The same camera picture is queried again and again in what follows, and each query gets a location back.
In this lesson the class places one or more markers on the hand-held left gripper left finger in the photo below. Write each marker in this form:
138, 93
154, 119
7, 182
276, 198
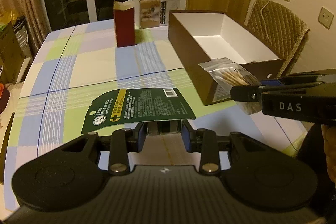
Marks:
141, 137

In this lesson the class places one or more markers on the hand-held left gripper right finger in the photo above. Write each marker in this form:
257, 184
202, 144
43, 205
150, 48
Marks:
185, 137

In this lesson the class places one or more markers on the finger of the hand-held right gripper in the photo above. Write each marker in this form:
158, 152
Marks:
246, 94
270, 82

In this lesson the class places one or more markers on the cotton swab bag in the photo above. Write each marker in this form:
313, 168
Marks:
223, 74

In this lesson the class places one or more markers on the green carded package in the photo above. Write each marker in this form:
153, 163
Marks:
136, 106

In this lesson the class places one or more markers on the brown cardboard box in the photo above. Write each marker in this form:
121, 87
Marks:
189, 56

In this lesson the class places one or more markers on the person's right hand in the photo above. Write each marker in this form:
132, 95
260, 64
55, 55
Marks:
331, 150

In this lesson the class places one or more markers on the checked tablecloth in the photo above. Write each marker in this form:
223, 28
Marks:
92, 69

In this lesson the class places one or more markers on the dark red box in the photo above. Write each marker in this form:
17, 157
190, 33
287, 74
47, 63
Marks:
124, 29

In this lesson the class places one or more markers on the white product box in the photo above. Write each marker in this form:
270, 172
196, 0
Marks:
149, 14

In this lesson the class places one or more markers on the dark red tray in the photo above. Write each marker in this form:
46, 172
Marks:
4, 100

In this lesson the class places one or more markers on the large printed cardboard box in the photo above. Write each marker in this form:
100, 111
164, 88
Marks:
10, 56

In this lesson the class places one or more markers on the black white striped bag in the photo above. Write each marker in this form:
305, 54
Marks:
23, 35

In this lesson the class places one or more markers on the yellow plastic bag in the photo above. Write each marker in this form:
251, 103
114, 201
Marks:
8, 18

